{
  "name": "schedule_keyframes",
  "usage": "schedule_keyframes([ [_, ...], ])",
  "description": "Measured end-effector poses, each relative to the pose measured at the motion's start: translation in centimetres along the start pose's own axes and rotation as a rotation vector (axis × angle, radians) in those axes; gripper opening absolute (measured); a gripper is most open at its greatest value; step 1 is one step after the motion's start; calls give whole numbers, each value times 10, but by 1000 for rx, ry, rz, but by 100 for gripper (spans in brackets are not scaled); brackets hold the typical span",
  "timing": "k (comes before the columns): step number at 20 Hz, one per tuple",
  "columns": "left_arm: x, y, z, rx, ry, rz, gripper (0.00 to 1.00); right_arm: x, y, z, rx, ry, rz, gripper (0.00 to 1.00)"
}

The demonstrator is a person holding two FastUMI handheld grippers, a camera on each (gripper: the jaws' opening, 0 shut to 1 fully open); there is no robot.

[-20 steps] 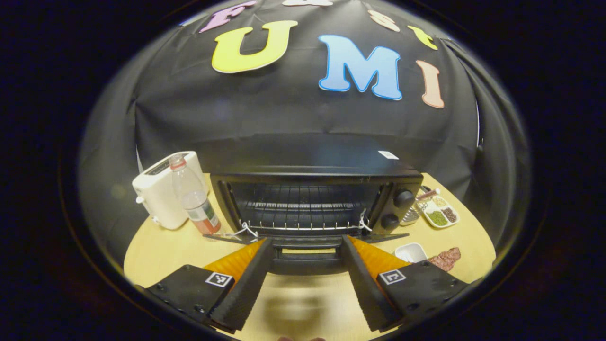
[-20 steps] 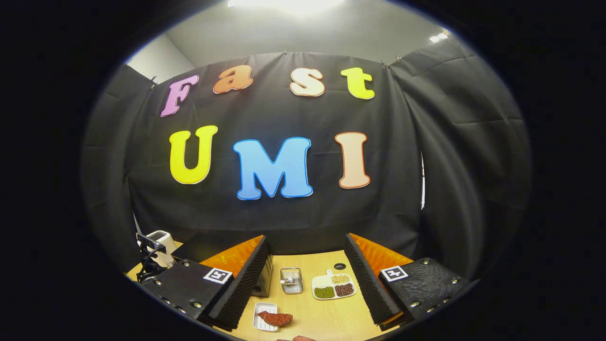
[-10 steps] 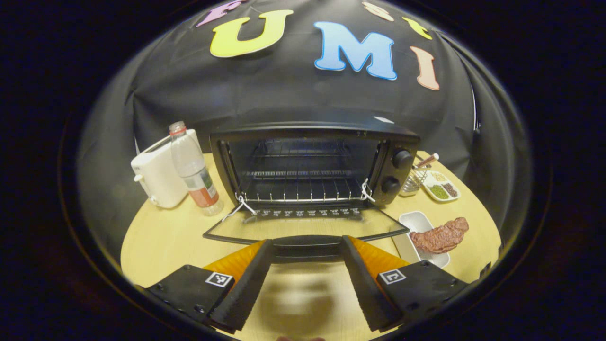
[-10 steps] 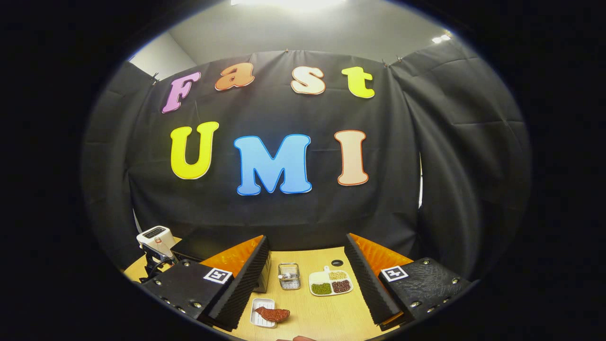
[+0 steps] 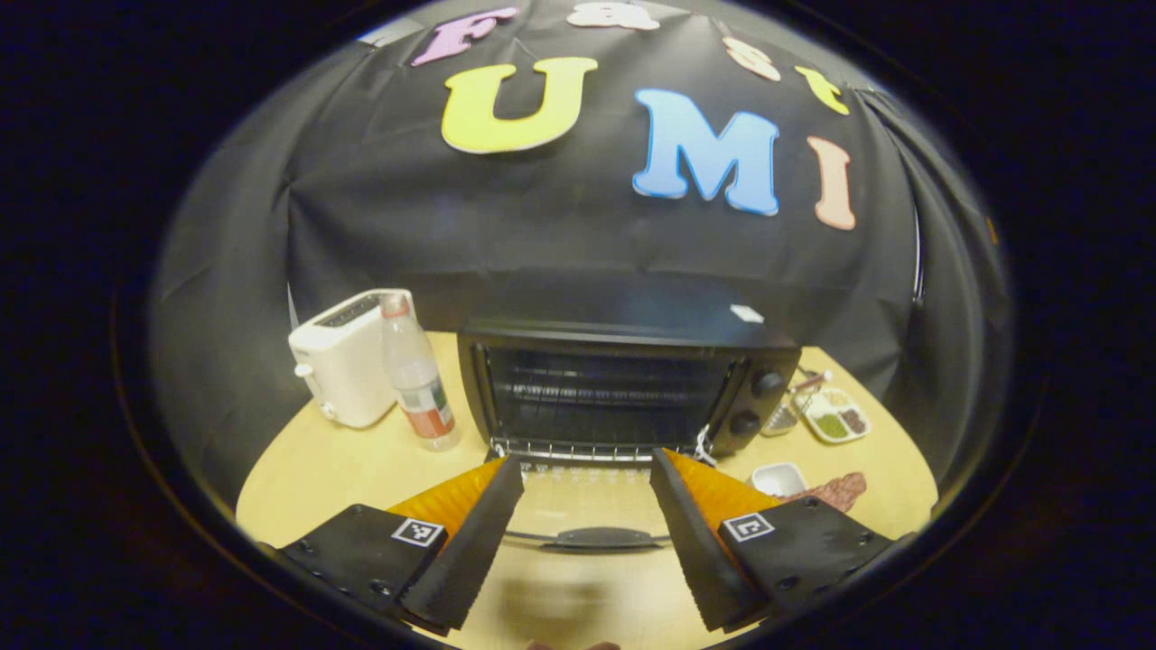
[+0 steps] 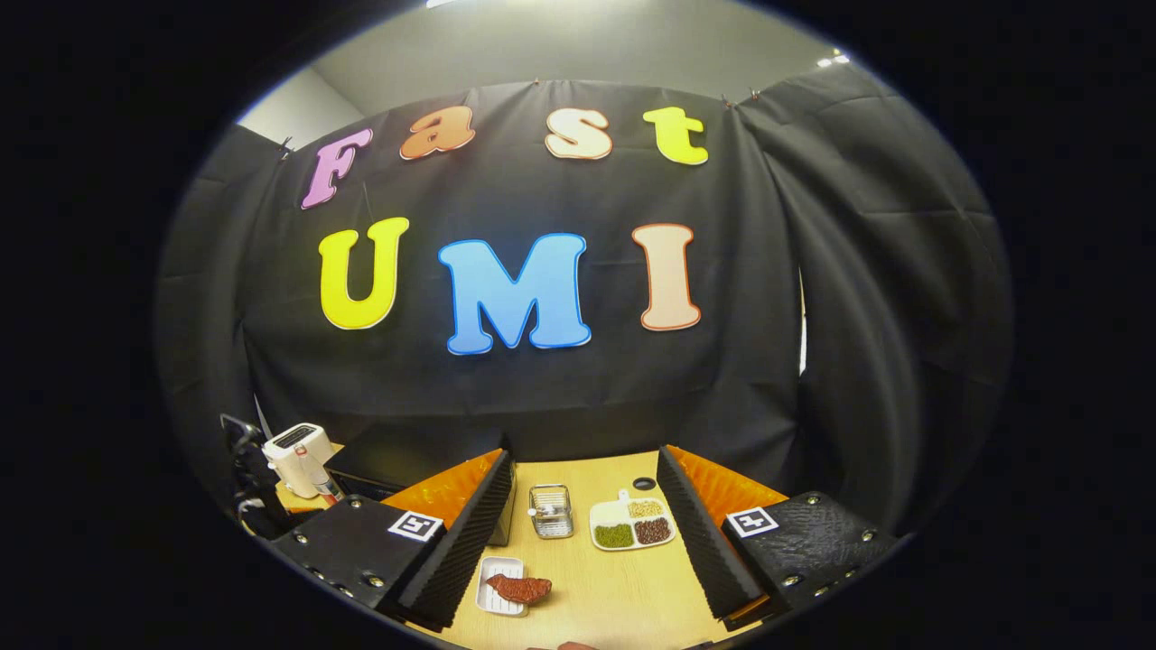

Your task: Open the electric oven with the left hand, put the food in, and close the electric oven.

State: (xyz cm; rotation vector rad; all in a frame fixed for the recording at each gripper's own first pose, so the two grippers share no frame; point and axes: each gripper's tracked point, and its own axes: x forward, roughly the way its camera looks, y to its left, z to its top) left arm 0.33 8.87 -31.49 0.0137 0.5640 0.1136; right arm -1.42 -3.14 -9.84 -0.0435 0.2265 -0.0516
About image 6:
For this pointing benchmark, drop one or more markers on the red raw meat steak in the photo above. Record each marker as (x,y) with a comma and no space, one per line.
(519,589)

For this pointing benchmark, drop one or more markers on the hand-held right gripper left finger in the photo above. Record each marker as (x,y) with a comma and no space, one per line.
(452,551)

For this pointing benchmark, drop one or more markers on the white toaster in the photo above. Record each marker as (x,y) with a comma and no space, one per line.
(293,460)

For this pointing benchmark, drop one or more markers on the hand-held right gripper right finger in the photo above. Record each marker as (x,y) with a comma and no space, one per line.
(713,551)

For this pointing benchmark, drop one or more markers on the white divided plate of beans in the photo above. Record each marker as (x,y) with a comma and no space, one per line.
(632,524)

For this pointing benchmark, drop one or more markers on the black backdrop cloth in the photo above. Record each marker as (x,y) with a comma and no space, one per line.
(560,388)

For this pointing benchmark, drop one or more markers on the white rectangular tray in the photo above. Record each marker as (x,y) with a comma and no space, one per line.
(497,571)

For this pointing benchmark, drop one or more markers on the black round table grommet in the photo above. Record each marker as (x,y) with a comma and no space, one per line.
(644,483)

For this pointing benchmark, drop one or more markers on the black electric oven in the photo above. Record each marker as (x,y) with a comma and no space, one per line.
(397,456)

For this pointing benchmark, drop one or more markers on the clear red label plastic bottle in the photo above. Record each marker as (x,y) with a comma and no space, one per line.
(327,487)

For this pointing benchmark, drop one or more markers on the small ceiling light panel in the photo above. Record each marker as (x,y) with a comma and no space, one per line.
(833,60)

